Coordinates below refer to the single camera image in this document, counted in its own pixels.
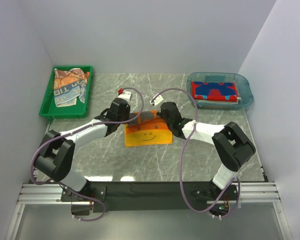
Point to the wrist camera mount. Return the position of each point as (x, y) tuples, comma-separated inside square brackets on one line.
[(124, 94), (157, 100)]

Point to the orange yellow cloth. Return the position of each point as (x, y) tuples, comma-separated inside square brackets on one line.
[(148, 129)]

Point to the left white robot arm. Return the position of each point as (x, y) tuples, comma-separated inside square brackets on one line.
[(56, 152)]

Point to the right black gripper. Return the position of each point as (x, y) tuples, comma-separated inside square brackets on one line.
[(161, 114)]

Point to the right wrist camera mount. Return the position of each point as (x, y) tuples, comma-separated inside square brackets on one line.
[(157, 100)]

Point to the red blue patterned cloth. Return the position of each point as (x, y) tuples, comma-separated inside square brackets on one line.
[(214, 91)]

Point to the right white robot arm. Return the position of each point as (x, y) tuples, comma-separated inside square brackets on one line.
[(231, 143)]

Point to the blue translucent plastic tub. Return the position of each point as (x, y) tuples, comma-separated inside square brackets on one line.
[(243, 87)]

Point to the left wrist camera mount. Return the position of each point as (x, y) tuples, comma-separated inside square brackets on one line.
[(124, 94)]

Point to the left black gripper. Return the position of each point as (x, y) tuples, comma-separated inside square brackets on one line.
[(127, 110)]

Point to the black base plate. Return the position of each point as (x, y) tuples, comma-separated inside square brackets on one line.
[(141, 196)]

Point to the green plastic bin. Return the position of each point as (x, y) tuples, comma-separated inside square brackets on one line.
[(48, 107)]

